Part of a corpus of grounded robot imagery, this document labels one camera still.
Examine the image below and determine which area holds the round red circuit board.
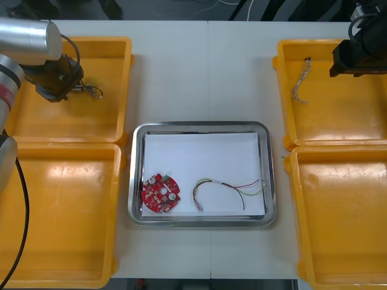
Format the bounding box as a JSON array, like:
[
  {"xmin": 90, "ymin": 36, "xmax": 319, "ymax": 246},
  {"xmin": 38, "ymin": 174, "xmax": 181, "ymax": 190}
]
[{"xmin": 141, "ymin": 173, "xmax": 181, "ymax": 214}]

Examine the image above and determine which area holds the blue-white twisted wire harness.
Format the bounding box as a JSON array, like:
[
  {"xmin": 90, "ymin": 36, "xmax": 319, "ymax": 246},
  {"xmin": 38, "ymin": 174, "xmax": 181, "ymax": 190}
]
[{"xmin": 290, "ymin": 57, "xmax": 312, "ymax": 104}]

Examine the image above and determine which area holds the yellow-orange plastic bin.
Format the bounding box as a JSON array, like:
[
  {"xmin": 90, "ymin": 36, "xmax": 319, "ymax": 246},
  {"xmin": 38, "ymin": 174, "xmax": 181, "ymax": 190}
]
[
  {"xmin": 284, "ymin": 146, "xmax": 387, "ymax": 290},
  {"xmin": 4, "ymin": 36, "xmax": 135, "ymax": 146},
  {"xmin": 272, "ymin": 38, "xmax": 387, "ymax": 152},
  {"xmin": 0, "ymin": 141, "xmax": 126, "ymax": 289}
]

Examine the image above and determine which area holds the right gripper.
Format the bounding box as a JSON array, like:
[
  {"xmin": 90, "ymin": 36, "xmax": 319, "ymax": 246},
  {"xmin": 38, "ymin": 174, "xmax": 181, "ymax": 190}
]
[{"xmin": 329, "ymin": 40, "xmax": 387, "ymax": 78}]

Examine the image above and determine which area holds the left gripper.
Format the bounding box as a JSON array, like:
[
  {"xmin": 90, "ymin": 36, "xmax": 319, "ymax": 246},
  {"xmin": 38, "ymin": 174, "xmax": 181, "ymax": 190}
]
[{"xmin": 35, "ymin": 56, "xmax": 85, "ymax": 103}]

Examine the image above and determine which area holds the metal solenoid with white label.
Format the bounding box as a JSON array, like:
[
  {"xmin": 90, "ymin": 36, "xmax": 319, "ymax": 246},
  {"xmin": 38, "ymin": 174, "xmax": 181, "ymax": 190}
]
[{"xmin": 72, "ymin": 83, "xmax": 103, "ymax": 100}]

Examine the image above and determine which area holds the white sheet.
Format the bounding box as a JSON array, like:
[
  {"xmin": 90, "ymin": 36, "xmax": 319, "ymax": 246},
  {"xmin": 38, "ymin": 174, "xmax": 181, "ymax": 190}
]
[{"xmin": 141, "ymin": 132, "xmax": 267, "ymax": 217}]

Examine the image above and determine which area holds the red black green-yellow wire harness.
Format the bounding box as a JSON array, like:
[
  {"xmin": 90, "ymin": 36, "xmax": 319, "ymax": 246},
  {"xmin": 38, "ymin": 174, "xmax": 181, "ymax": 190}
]
[{"xmin": 192, "ymin": 178, "xmax": 267, "ymax": 212}]

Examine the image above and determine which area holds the steel tray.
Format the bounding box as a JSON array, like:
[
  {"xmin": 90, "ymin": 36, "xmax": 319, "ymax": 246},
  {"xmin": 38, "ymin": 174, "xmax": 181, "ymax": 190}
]
[{"xmin": 126, "ymin": 120, "xmax": 278, "ymax": 227}]

